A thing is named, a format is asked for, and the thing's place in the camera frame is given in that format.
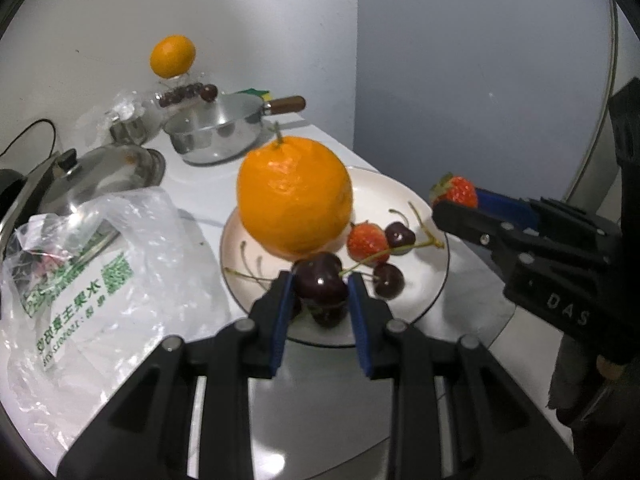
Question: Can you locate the small round orange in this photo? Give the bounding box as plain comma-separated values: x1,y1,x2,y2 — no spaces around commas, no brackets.
150,35,197,80

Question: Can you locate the clear plastic bag green print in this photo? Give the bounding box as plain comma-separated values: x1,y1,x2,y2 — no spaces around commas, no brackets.
0,187,233,401

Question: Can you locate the red strawberry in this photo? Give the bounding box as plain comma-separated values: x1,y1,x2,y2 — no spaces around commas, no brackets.
431,172,479,209
346,221,390,263

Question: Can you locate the white plate with dark rim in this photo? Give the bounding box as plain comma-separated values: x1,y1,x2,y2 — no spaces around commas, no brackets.
220,166,450,348

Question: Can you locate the black cooker cable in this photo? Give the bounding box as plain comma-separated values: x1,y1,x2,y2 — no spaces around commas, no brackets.
0,119,58,161

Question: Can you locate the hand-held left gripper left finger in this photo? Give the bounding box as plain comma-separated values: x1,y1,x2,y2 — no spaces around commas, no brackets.
57,270,295,480

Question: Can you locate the steel saucepan with wooden handle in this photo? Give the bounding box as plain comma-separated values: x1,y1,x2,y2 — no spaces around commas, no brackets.
164,95,307,166

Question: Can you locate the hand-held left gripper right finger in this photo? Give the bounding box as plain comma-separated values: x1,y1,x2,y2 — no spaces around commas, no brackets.
347,272,583,480

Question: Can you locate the crumpled clear plastic wrap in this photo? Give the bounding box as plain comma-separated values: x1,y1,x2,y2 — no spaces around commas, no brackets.
77,89,161,126

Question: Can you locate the large steel pan lid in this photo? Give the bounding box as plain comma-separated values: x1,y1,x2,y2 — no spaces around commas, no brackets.
0,144,167,241

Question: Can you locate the person's right forearm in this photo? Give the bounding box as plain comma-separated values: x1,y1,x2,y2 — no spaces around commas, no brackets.
547,332,640,461

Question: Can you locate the steel cup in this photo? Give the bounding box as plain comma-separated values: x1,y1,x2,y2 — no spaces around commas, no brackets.
109,115,148,146

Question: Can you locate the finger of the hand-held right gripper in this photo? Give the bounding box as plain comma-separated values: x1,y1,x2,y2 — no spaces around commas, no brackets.
431,200,532,272
475,187,619,242

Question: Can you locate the dark red cherry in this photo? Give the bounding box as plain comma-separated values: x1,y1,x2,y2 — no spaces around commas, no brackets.
292,240,446,306
372,262,406,300
385,210,417,256

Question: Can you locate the row of dark round snacks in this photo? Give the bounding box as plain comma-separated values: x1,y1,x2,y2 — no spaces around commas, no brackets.
159,84,201,107

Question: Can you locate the large orange with stem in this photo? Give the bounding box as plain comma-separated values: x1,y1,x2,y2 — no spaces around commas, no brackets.
236,122,354,256

